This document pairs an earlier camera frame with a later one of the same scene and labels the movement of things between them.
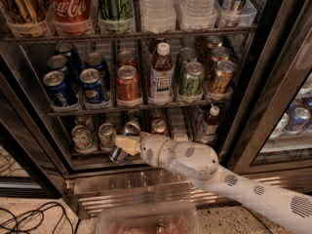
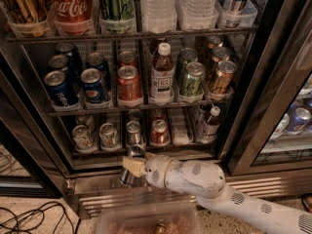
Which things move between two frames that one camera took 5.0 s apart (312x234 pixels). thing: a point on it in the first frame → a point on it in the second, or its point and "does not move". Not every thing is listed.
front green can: x=192 y=84 does not move
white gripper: x=148 y=148 → x=155 y=171
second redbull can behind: x=132 y=129 does not move
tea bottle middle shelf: x=162 y=76 does not move
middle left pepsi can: x=61 y=63 does not move
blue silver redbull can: x=117 y=154 → x=127 y=175
